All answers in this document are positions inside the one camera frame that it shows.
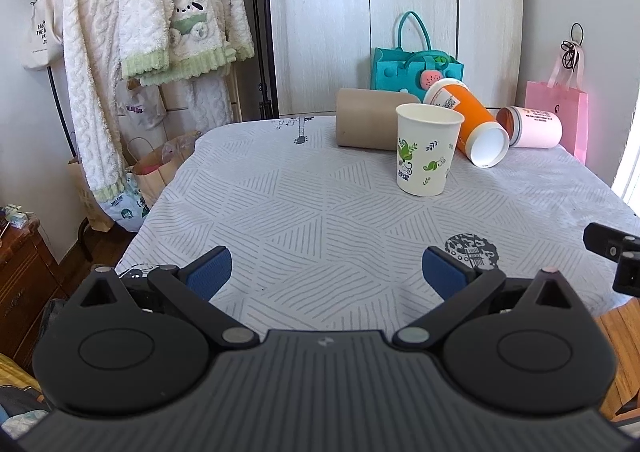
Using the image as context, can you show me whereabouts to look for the white fluffy pajama pants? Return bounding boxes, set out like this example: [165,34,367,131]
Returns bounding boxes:
[186,73,236,131]

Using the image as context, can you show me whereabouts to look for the brown cardboard cup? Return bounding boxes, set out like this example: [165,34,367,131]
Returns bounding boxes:
[334,88,424,152]

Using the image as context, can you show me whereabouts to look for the white fluffy robe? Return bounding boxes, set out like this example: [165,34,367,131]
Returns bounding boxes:
[62,0,132,207]

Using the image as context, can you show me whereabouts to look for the white paper cup green print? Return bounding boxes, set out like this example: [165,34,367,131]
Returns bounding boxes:
[395,103,466,197]

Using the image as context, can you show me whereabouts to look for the wooden nightstand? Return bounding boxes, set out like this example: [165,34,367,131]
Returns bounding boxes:
[0,211,70,359]

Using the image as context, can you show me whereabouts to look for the white fluffy robes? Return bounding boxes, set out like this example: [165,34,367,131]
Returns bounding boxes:
[34,0,281,160]

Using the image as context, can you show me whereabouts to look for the pink paper cup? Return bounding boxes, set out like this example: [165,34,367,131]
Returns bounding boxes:
[496,106,564,149]

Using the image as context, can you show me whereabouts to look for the white green printed bag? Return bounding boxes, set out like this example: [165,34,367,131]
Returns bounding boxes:
[97,172,152,234]

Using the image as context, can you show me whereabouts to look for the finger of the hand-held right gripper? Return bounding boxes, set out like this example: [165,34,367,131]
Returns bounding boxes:
[583,222,640,298]

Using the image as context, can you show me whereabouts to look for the yellow cloth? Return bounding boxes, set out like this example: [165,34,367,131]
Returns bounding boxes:
[0,352,42,389]

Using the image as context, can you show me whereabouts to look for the patterned white tablecloth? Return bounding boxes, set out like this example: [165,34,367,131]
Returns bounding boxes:
[114,115,640,333]

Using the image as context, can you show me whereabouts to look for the white canvas tote bag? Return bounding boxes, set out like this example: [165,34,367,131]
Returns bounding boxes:
[20,0,67,72]

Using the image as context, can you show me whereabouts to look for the orange paper cup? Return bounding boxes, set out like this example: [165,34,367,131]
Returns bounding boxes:
[423,79,511,168]

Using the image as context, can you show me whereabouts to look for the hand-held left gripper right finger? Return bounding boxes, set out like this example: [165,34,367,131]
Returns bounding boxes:
[392,246,588,350]

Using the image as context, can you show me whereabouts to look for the white fluffy green-trimmed pajama top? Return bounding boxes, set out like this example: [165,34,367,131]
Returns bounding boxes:
[119,0,256,87]

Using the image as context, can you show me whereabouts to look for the teal felt handbag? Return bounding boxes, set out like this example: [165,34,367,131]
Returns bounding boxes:
[370,11,465,106]

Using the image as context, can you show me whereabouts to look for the white printed plastic bag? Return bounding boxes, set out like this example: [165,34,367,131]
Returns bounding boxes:
[115,79,169,131]

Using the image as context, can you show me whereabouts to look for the black hair ties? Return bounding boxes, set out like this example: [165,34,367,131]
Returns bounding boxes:
[559,23,587,72]

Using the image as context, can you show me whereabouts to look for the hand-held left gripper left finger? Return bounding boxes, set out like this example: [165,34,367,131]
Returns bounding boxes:
[65,246,259,349]

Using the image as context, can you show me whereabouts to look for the light wooden wardrobe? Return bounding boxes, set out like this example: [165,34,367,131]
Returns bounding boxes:
[264,0,524,122]

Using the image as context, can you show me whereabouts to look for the brown paper bag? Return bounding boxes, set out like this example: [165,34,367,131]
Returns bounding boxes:
[67,156,117,234]
[127,131,202,207]

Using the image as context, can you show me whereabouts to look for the pink paper gift bag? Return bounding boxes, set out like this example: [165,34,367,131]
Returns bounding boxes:
[524,40,590,166]

